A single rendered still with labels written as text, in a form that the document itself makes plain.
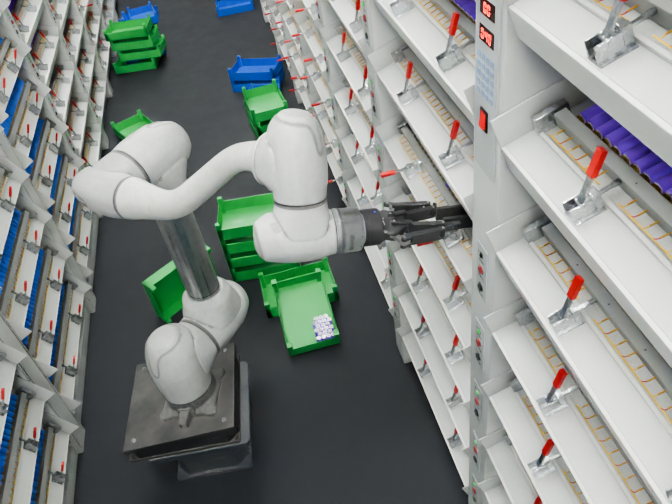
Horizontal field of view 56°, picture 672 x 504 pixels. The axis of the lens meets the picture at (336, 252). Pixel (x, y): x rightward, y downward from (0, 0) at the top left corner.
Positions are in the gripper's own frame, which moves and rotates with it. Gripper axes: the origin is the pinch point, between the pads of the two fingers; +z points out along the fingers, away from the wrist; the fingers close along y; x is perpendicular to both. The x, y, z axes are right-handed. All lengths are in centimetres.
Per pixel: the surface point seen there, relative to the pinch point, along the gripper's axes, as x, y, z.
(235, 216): -85, -124, -37
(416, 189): -6.8, -20.5, -0.7
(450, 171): 12.9, 2.2, -4.1
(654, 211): 38, 50, -3
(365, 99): -7, -68, 0
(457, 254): -6.5, 4.3, -0.3
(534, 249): 15.4, 29.4, -1.2
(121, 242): -119, -160, -91
